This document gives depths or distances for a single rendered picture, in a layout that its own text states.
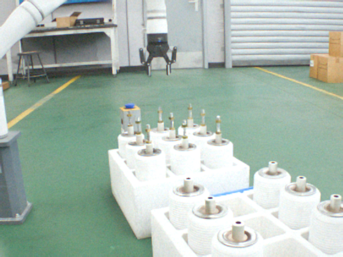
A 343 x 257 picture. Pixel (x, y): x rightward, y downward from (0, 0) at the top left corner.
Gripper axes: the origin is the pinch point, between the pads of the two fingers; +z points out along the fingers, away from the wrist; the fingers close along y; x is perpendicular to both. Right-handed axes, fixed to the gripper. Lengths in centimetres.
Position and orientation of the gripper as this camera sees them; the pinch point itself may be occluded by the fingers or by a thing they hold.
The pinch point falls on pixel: (158, 71)
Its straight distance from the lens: 138.8
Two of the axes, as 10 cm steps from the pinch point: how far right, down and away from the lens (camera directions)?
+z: 0.3, 9.7, 2.6
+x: -2.4, -2.4, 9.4
